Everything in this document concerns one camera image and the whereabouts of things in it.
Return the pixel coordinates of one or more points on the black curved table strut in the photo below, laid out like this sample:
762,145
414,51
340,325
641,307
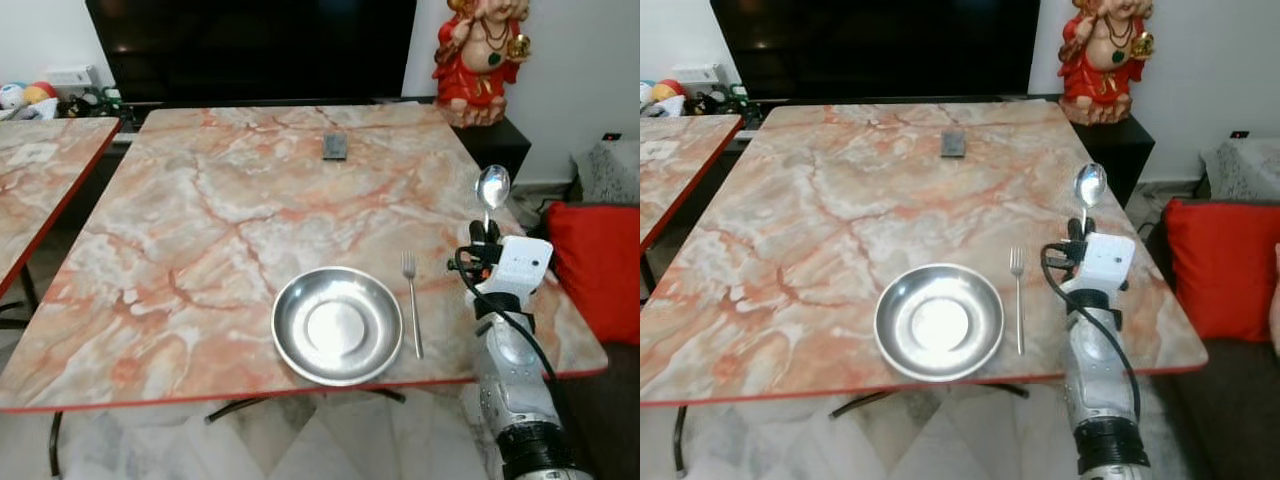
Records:
240,405
865,400

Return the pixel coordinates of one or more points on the silver metal fork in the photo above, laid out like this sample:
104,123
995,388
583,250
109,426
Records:
1019,300
413,305

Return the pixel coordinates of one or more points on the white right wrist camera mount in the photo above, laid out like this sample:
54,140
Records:
520,265
1108,260

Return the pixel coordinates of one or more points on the red cushion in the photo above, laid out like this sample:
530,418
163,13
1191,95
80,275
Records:
582,270
1220,270

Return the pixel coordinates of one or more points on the round steel plate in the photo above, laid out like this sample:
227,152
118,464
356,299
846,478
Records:
940,322
338,326

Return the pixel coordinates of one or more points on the black side cabinet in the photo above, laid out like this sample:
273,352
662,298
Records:
503,145
1125,155

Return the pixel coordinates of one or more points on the small dark grey box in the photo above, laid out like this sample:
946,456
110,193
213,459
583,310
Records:
953,143
334,146

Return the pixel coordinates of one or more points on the red laughing Buddha statue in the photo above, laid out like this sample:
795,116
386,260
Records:
1105,68
480,70

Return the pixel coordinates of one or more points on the colourful plush toys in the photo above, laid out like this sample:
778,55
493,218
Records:
25,100
662,98

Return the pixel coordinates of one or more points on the black metal table leg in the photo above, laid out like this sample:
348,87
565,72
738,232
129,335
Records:
55,445
681,440

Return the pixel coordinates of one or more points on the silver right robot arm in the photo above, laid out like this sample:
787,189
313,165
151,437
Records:
512,380
1095,380

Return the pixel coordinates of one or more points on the black television screen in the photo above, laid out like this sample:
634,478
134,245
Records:
875,45
250,45

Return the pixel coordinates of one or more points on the silver metal spoon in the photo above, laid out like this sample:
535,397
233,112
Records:
1090,183
493,185

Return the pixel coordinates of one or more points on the grey patterned cloth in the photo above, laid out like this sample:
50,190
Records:
610,175
1245,170

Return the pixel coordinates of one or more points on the white plastic box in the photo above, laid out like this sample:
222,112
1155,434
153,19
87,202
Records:
70,78
697,75

